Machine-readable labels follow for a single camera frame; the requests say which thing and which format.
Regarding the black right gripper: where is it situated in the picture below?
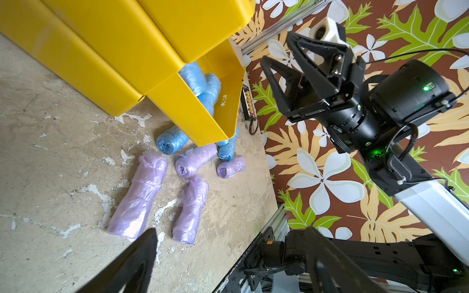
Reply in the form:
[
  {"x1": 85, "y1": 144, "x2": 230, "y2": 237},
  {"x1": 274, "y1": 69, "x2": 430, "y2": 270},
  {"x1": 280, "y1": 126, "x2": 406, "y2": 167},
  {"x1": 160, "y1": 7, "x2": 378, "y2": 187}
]
[{"x1": 261, "y1": 32, "x2": 382, "y2": 153}]

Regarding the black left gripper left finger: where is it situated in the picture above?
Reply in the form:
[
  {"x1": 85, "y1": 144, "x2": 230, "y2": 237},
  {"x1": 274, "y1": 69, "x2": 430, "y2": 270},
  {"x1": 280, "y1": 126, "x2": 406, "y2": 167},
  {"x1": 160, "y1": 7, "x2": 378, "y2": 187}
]
[{"x1": 78, "y1": 228, "x2": 158, "y2": 293}]

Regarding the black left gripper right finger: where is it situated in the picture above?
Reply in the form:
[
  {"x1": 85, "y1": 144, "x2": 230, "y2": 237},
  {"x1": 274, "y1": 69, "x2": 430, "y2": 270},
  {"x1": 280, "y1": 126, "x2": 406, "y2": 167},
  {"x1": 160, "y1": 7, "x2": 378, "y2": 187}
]
[{"x1": 304, "y1": 227, "x2": 385, "y2": 293}]

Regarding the blue trash bag roll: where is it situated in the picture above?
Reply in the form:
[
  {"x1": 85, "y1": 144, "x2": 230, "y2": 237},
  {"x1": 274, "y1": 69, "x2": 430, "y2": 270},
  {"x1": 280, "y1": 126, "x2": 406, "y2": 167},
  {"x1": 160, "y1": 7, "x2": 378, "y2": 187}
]
[
  {"x1": 216, "y1": 128, "x2": 239, "y2": 161},
  {"x1": 178, "y1": 62, "x2": 206, "y2": 96},
  {"x1": 156, "y1": 125, "x2": 189, "y2": 155},
  {"x1": 198, "y1": 73, "x2": 221, "y2": 117}
]

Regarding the yellow drawer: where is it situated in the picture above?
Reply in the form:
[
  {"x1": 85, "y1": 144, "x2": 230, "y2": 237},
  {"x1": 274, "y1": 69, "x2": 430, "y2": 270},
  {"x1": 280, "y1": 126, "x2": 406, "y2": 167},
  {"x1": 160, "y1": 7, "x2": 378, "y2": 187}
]
[{"x1": 146, "y1": 38, "x2": 245, "y2": 147}]

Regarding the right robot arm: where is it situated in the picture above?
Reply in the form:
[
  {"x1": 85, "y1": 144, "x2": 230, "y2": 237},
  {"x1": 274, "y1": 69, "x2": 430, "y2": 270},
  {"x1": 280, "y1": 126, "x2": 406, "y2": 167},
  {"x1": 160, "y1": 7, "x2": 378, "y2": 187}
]
[{"x1": 256, "y1": 29, "x2": 469, "y2": 293}]

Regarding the purple trash bag roll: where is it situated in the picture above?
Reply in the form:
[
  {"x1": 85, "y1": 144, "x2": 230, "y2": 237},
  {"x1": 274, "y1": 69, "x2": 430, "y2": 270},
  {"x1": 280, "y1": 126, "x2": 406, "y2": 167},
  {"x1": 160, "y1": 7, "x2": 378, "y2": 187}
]
[
  {"x1": 217, "y1": 156, "x2": 245, "y2": 179},
  {"x1": 172, "y1": 175, "x2": 209, "y2": 245},
  {"x1": 106, "y1": 151, "x2": 169, "y2": 239},
  {"x1": 175, "y1": 144, "x2": 217, "y2": 178}
]

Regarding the yellow plastic drawer cabinet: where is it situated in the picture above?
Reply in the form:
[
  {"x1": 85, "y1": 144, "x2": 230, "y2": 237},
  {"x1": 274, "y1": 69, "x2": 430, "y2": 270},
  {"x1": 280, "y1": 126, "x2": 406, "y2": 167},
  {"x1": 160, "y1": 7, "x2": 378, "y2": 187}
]
[{"x1": 1, "y1": 1, "x2": 255, "y2": 116}]

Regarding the black parallel charging board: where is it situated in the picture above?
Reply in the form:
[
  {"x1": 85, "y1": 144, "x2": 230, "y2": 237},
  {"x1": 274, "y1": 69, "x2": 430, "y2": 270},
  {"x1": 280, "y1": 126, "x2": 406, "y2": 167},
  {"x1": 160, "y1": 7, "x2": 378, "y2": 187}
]
[{"x1": 241, "y1": 85, "x2": 259, "y2": 136}]

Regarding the aluminium frame post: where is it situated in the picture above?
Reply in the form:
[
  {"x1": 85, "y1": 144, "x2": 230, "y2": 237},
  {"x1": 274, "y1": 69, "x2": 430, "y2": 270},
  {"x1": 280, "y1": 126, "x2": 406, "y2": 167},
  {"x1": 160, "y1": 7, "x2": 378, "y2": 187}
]
[{"x1": 240, "y1": 0, "x2": 332, "y2": 54}]

